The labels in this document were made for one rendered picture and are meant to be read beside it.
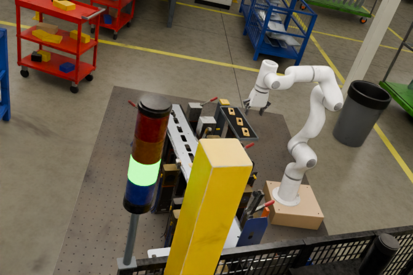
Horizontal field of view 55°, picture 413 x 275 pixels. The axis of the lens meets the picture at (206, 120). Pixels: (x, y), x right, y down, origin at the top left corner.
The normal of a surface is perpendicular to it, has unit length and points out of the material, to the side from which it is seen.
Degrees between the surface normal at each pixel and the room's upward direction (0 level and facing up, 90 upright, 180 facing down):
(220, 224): 90
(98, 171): 0
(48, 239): 0
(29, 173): 0
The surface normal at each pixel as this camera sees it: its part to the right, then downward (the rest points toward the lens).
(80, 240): 0.22, -0.83
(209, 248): 0.30, 0.57
